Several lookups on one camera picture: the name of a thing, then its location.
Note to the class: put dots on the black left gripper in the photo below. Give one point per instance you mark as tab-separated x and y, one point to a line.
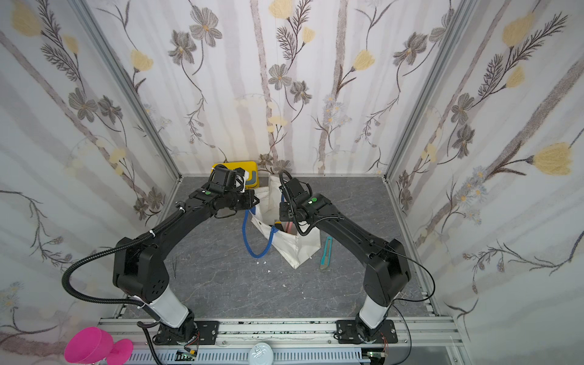
249	194

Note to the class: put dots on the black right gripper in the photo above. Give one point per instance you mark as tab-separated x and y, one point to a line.
285	214

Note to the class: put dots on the white canvas tote bag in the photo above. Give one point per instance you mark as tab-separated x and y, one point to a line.
294	248

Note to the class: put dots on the teal utility knife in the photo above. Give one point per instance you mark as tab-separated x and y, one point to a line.
327	254

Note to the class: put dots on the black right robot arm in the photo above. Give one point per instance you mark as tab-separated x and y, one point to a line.
387	271

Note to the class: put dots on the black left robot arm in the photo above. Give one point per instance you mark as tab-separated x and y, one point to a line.
140	270

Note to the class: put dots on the yellow plastic box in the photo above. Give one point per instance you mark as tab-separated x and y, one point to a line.
251	172

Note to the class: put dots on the white round device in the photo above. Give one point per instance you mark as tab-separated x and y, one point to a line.
261	354

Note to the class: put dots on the pink plastic funnel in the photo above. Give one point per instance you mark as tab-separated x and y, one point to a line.
92	345

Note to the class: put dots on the white slotted cable duct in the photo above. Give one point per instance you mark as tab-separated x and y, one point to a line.
282	356

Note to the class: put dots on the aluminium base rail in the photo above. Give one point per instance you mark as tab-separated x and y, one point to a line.
410	340

